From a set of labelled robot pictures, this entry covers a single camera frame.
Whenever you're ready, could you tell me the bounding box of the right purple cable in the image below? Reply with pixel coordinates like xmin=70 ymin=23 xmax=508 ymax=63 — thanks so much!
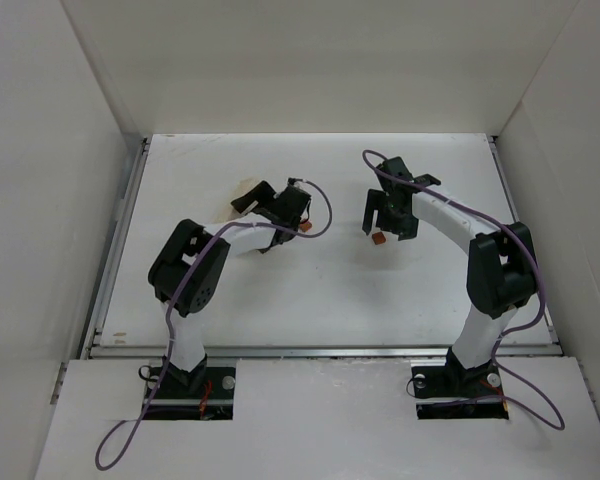
xmin=361 ymin=149 xmax=566 ymax=431

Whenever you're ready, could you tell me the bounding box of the reddish brown wood block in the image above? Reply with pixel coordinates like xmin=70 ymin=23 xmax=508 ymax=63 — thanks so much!
xmin=371 ymin=231 xmax=386 ymax=245

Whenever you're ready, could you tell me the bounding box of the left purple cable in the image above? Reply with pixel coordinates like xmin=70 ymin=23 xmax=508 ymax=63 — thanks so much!
xmin=95 ymin=179 xmax=334 ymax=470

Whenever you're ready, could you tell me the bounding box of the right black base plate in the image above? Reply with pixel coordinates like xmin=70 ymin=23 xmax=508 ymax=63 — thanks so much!
xmin=406 ymin=363 xmax=509 ymax=420

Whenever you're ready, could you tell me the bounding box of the metal front rail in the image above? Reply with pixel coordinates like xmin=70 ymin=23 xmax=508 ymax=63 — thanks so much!
xmin=86 ymin=344 xmax=563 ymax=359

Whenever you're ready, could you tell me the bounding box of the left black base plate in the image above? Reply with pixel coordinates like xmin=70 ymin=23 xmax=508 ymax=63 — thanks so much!
xmin=144 ymin=365 xmax=237 ymax=421

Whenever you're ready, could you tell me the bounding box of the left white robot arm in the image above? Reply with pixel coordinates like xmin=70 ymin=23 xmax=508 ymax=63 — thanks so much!
xmin=148 ymin=179 xmax=311 ymax=395

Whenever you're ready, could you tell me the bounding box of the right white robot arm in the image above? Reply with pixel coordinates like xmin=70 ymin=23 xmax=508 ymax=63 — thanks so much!
xmin=362 ymin=157 xmax=539 ymax=399

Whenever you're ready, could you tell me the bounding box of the purple cable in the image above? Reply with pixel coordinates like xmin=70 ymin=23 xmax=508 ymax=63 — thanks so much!
xmin=95 ymin=179 xmax=334 ymax=470
xmin=361 ymin=149 xmax=566 ymax=431

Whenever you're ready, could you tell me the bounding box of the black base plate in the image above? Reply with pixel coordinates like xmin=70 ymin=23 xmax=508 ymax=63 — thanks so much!
xmin=144 ymin=365 xmax=237 ymax=421
xmin=406 ymin=363 xmax=509 ymax=420

